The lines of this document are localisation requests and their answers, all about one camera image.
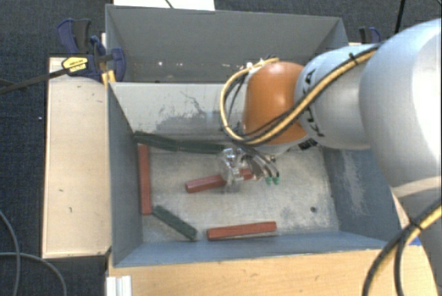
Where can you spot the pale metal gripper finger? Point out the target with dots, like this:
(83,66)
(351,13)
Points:
(228,158)
(235,184)

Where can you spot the dark green flat block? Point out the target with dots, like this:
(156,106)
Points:
(155,141)
(176,224)
(202,148)

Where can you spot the red-brown flat block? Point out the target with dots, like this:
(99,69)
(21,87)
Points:
(241,230)
(145,180)
(203,183)

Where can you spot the grey metal bin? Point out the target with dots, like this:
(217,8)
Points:
(193,46)

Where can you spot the pale wood flat board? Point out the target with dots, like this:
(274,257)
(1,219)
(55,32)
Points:
(76,167)

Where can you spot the black cylinder on white bracket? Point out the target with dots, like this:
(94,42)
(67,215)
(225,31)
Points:
(307,145)

